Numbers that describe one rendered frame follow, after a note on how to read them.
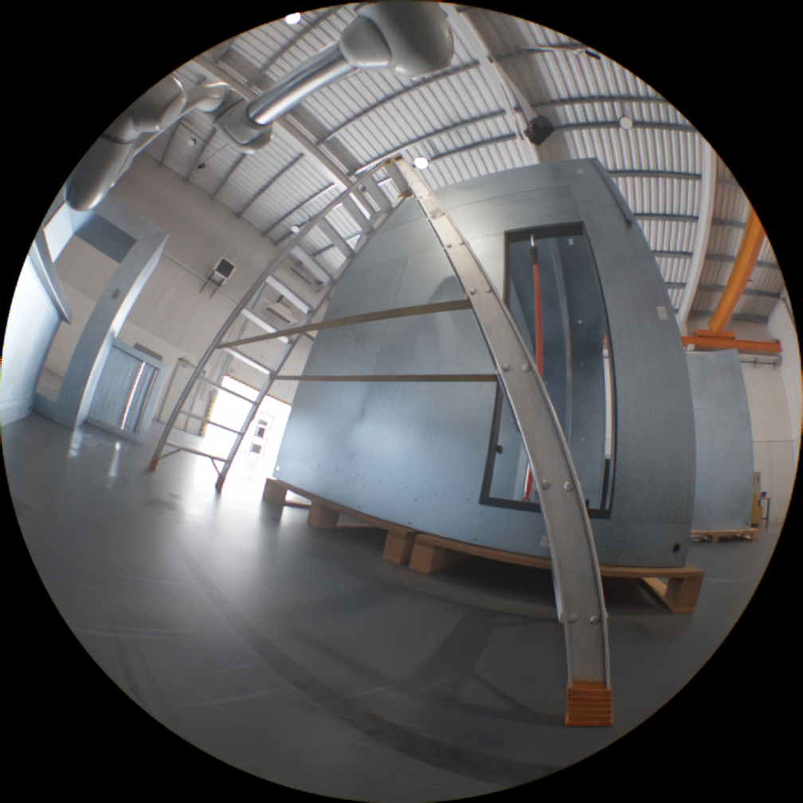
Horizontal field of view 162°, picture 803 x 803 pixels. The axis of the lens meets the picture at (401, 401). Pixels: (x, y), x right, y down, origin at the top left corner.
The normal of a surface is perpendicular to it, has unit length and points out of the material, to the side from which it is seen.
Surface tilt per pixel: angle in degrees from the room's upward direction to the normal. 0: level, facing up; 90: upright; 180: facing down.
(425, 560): 90
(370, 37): 166
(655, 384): 90
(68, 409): 90
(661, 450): 90
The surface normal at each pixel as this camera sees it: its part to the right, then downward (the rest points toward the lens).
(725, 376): -0.78, -0.34
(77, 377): 0.82, 0.02
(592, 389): -0.52, -0.36
